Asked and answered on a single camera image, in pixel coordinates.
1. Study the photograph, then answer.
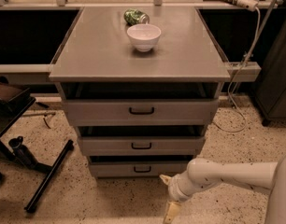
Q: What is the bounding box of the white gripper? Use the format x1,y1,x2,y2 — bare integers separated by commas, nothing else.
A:
159,171,196,224

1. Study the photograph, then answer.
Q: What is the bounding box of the grey bottom drawer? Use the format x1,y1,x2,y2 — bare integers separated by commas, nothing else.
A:
89,161,187,178

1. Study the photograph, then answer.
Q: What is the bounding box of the grey drawer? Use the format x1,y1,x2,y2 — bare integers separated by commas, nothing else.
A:
63,99,218,126
89,161,187,178
78,136,205,156

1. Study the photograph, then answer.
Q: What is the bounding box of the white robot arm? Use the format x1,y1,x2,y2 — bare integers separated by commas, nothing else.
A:
160,154,286,224

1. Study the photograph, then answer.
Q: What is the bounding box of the grey drawer cabinet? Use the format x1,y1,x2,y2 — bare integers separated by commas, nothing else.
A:
50,7,230,177

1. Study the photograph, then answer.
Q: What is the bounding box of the grey top drawer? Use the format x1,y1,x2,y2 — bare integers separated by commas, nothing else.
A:
63,99,218,126

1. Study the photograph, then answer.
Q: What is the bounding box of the grey middle drawer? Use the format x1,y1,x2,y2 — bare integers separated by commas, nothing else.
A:
78,136,205,156

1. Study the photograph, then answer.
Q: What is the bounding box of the dark cabinet at right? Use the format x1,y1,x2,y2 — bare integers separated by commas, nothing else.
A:
253,19,286,126

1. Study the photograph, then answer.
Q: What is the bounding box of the black stand base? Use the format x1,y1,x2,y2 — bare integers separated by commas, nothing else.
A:
0,136,74,214

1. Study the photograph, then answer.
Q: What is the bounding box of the white ceramic bowl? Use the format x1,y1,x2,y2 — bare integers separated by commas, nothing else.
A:
126,24,162,52

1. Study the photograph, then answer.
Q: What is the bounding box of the dark tray on stand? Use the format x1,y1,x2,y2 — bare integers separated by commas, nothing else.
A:
0,83,36,137

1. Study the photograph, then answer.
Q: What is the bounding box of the grey rail frame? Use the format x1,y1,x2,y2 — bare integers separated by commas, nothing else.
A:
0,2,279,84

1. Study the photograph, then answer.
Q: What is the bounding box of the white cable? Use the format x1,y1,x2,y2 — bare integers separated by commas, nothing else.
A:
211,7,263,133

